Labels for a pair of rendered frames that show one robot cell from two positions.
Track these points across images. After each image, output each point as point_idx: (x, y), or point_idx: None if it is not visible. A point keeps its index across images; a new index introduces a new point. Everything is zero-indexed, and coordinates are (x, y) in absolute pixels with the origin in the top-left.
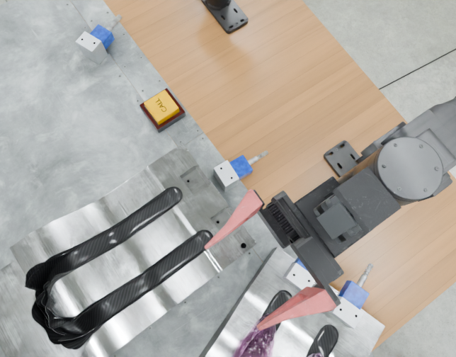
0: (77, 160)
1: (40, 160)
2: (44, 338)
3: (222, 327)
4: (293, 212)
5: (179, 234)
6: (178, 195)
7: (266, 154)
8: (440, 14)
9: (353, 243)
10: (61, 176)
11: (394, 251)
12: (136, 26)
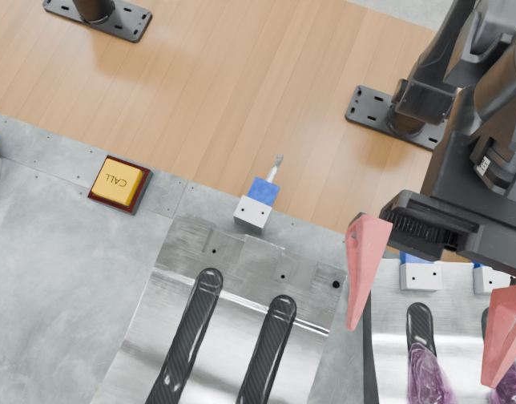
0: (54, 317)
1: (5, 348)
2: None
3: (374, 397)
4: (437, 209)
5: (249, 322)
6: (215, 277)
7: (282, 159)
8: None
9: None
10: (46, 350)
11: None
12: (15, 103)
